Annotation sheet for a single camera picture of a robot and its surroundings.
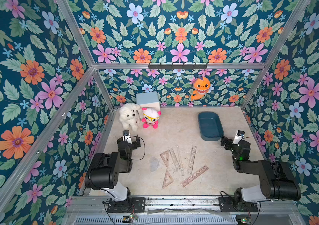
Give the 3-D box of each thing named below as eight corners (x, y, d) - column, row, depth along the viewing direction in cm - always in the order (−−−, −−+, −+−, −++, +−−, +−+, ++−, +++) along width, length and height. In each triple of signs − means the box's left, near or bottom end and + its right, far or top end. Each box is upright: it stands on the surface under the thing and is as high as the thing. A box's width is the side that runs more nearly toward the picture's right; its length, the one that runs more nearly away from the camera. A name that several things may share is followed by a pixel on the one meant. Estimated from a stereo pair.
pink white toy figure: (144, 129, 107) (140, 115, 94) (145, 122, 112) (142, 107, 99) (160, 129, 107) (158, 115, 94) (160, 121, 112) (159, 107, 99)
